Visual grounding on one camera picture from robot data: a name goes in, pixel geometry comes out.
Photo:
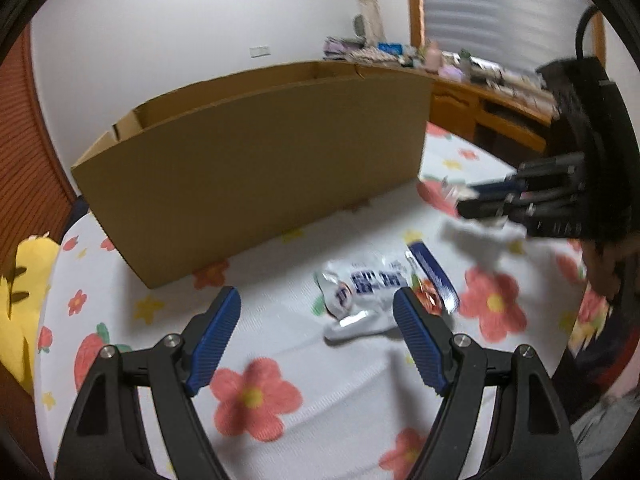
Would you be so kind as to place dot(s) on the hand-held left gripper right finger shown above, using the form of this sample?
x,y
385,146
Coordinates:
x,y
420,340

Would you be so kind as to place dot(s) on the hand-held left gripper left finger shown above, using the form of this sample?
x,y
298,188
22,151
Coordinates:
x,y
215,335

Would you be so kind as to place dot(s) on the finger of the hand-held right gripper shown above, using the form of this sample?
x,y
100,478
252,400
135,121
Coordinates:
x,y
530,212
545,172

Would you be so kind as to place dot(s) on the white packet blue stripe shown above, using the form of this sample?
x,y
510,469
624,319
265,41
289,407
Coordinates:
x,y
432,272

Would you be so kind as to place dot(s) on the silver white snack packet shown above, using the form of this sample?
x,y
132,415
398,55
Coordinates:
x,y
360,285

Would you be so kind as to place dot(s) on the brown cardboard box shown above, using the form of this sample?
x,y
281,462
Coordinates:
x,y
250,175

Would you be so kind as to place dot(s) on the person's right hand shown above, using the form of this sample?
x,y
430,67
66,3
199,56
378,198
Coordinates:
x,y
602,265

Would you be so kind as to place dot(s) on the pale desk clutter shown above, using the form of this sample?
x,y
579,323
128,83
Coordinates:
x,y
505,77

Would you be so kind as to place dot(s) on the white floral blanket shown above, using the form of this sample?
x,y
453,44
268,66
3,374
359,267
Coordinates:
x,y
325,400

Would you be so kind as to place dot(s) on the wooden cabinet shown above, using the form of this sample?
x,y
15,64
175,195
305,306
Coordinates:
x,y
450,105

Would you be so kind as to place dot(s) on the purple container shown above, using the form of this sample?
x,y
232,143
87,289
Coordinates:
x,y
451,70

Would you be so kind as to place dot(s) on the pink container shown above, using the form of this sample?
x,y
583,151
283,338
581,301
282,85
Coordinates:
x,y
433,55

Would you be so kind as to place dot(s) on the white window blind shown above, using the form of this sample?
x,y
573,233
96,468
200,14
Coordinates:
x,y
500,10

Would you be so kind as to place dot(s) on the yellow plush toy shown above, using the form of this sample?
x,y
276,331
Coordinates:
x,y
25,310

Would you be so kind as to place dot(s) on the blue box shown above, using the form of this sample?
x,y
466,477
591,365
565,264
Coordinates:
x,y
390,49

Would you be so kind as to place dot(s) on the person's grey clothing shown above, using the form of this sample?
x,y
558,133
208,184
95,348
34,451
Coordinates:
x,y
600,430

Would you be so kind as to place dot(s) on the stack of papers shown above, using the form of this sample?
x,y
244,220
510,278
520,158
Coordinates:
x,y
342,47

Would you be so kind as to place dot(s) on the wrapped white pipe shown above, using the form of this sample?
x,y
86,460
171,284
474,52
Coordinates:
x,y
367,0

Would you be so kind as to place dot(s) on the wooden wardrobe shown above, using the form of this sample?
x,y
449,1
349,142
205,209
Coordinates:
x,y
30,160

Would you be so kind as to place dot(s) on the wooden window frame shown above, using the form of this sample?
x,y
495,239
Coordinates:
x,y
414,5

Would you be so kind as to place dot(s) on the white wall switch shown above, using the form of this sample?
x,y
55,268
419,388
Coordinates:
x,y
260,51

